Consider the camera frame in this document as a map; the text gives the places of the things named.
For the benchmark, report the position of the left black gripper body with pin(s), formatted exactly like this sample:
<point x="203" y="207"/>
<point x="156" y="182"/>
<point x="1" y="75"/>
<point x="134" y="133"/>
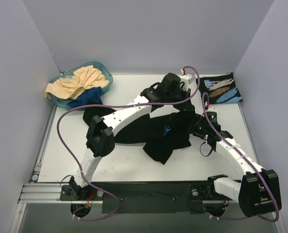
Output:
<point x="183" y="102"/>

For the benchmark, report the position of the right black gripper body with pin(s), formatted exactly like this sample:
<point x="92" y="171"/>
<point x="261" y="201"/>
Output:
<point x="197" y="120"/>

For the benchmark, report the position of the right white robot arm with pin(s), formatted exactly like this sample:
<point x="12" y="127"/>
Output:
<point x="258" y="192"/>

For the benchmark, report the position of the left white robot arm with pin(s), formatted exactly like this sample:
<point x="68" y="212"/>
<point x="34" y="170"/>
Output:
<point x="172" y="90"/>

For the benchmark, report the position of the folded black printed t shirt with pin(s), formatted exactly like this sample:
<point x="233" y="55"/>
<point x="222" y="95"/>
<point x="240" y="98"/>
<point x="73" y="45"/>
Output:
<point x="220" y="89"/>

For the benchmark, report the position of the blue t shirt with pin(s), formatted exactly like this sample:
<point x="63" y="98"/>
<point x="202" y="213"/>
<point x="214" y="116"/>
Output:
<point x="89" y="96"/>

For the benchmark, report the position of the beige t shirt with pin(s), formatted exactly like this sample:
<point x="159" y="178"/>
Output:
<point x="83" y="79"/>

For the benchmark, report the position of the teal plastic basket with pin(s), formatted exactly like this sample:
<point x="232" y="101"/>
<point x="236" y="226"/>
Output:
<point x="63" y="103"/>

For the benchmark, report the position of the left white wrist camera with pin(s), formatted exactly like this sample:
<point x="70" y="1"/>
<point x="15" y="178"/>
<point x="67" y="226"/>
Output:
<point x="188" y="79"/>

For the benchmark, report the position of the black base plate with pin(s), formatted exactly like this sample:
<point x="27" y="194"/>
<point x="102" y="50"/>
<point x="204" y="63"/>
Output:
<point x="151" y="198"/>

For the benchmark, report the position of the aluminium frame rail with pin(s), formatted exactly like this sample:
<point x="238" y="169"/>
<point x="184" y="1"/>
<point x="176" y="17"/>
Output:
<point x="46" y="193"/>

